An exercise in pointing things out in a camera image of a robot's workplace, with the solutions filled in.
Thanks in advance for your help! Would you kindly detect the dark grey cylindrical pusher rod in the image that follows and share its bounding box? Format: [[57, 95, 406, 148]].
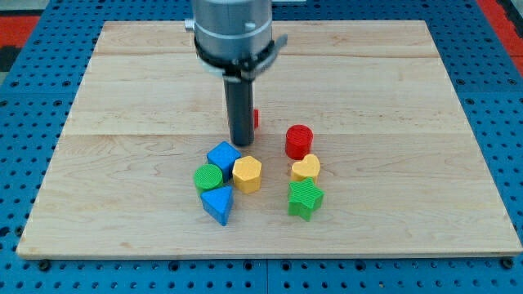
[[224, 78, 254, 147]]

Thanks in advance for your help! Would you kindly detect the black clamp ring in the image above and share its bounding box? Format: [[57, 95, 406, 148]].
[[194, 34, 288, 82]]

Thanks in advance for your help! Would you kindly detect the red star block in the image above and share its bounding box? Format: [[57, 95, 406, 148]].
[[253, 109, 260, 130]]

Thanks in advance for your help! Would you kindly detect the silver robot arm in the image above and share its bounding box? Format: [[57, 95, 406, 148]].
[[185, 0, 288, 147]]

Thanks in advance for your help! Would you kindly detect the green star block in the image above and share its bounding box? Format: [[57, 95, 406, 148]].
[[288, 177, 324, 222]]

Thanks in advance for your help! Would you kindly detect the wooden board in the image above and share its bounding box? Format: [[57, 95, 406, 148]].
[[17, 20, 522, 260]]

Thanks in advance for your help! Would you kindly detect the blue cube block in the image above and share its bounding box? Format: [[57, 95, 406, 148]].
[[207, 141, 241, 182]]

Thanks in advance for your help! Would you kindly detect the red cylinder block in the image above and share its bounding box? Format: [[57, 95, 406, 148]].
[[285, 124, 314, 160]]

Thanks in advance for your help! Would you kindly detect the yellow hexagon block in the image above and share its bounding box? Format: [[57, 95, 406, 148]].
[[232, 156, 262, 194]]

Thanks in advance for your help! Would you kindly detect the green cylinder block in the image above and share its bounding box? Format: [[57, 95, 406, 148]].
[[193, 164, 223, 195]]

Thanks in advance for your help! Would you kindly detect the yellow heart block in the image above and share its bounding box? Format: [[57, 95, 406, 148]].
[[291, 154, 320, 184]]

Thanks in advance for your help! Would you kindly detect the blue triangle block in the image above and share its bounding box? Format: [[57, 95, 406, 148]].
[[201, 186, 234, 226]]

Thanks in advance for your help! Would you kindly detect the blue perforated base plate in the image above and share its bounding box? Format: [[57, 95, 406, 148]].
[[1, 0, 522, 293]]

